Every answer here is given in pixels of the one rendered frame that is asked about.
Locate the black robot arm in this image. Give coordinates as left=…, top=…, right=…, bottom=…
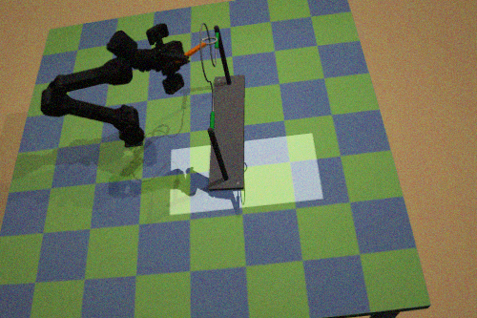
left=41, top=31, right=146, bottom=148

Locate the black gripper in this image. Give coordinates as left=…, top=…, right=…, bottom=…
left=139, top=24, right=190, bottom=95

